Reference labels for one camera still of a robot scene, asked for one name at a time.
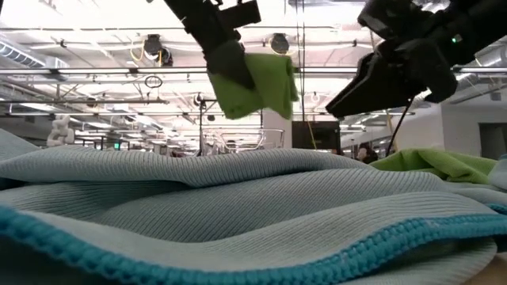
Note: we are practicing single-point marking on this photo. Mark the ceiling light strip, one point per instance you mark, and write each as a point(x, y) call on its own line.
point(119, 71)

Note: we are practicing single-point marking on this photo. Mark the light blue microfiber towel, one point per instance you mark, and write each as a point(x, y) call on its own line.
point(237, 198)
point(499, 174)

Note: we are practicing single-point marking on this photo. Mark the ribbed ceiling air duct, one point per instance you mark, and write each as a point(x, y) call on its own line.
point(20, 55)

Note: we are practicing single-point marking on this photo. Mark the person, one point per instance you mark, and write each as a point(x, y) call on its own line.
point(366, 154)

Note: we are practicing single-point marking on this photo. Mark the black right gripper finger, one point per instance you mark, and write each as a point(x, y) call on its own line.
point(376, 87)

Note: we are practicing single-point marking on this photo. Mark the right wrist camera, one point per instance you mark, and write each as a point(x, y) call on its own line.
point(390, 17)

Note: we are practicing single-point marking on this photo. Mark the grey door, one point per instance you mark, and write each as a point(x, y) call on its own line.
point(493, 142)

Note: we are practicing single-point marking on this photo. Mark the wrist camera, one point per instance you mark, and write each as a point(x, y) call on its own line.
point(390, 17)
point(243, 14)

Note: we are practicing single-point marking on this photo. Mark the clear plastic bin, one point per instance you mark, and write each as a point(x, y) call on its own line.
point(245, 140)

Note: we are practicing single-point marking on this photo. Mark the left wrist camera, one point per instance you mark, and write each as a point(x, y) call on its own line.
point(243, 14)

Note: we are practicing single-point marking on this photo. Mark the white robot figure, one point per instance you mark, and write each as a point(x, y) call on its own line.
point(60, 132)

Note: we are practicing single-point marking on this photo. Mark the white building column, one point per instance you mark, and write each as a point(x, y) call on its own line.
point(277, 130)

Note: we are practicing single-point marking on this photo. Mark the black wall screen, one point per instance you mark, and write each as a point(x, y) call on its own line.
point(328, 134)

